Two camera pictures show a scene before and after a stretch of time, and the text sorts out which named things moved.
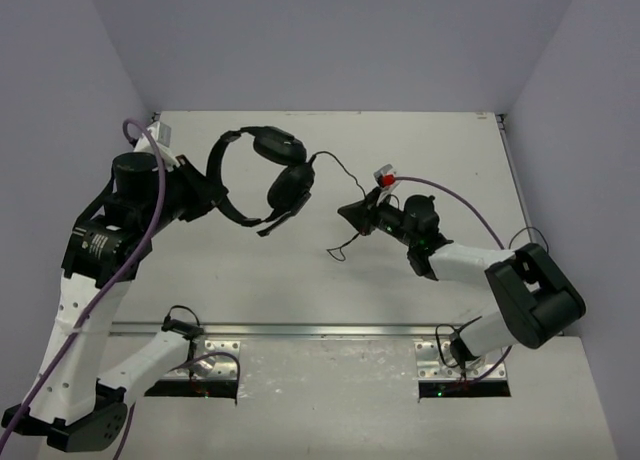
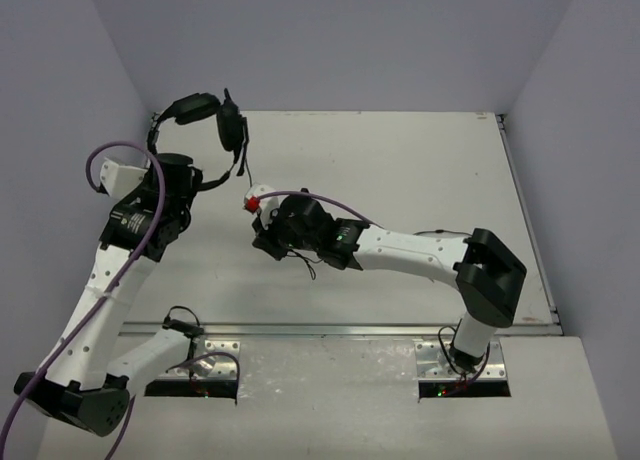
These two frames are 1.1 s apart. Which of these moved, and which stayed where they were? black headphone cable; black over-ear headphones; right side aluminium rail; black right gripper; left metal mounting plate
Moved: black over-ear headphones; black headphone cable; black right gripper
Stayed: left metal mounting plate; right side aluminium rail
